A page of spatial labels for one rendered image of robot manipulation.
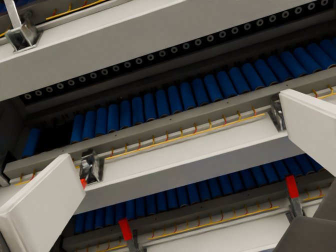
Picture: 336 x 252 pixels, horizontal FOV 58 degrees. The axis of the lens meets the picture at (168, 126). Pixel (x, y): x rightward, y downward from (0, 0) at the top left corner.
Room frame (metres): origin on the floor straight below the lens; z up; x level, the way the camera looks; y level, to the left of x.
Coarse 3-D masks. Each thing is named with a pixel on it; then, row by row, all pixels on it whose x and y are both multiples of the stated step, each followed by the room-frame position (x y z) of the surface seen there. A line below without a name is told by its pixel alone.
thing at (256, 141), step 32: (256, 32) 0.49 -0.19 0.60; (288, 32) 0.48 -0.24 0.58; (160, 64) 0.51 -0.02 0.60; (64, 96) 0.53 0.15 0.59; (320, 96) 0.36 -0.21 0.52; (0, 128) 0.49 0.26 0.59; (224, 128) 0.37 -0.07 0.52; (256, 128) 0.35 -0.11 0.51; (0, 160) 0.43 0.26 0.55; (128, 160) 0.37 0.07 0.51; (160, 160) 0.35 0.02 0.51; (192, 160) 0.33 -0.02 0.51; (224, 160) 0.33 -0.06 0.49; (256, 160) 0.33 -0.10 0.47; (0, 192) 0.40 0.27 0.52; (96, 192) 0.35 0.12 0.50; (128, 192) 0.35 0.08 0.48
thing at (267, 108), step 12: (312, 96) 0.36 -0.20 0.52; (264, 108) 0.37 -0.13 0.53; (216, 120) 0.38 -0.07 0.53; (228, 120) 0.37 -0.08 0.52; (180, 132) 0.38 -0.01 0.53; (192, 132) 0.38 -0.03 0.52; (132, 144) 0.39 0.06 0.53; (144, 144) 0.39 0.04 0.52; (108, 156) 0.39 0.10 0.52; (12, 180) 0.41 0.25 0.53; (24, 180) 0.41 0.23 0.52
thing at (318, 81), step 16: (288, 80) 0.38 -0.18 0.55; (304, 80) 0.37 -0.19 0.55; (320, 80) 0.36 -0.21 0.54; (240, 96) 0.38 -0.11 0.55; (256, 96) 0.37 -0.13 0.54; (192, 112) 0.39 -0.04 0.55; (208, 112) 0.37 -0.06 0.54; (224, 112) 0.37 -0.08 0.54; (240, 112) 0.37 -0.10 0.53; (128, 128) 0.40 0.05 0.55; (144, 128) 0.39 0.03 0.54; (160, 128) 0.38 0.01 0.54; (176, 128) 0.38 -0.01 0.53; (80, 144) 0.41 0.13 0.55; (96, 144) 0.39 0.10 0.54; (112, 144) 0.39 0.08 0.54; (128, 144) 0.39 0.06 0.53; (16, 160) 0.43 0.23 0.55; (32, 160) 0.41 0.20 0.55; (48, 160) 0.40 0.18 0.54; (16, 176) 0.41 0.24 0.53; (32, 176) 0.40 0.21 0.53
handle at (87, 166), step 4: (84, 164) 0.36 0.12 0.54; (88, 164) 0.36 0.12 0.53; (84, 168) 0.36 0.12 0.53; (88, 168) 0.36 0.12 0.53; (84, 172) 0.35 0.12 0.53; (88, 172) 0.35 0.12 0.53; (80, 176) 0.34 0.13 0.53; (84, 176) 0.34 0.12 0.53; (80, 180) 0.33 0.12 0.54; (84, 180) 0.33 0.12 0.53; (84, 184) 0.32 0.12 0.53
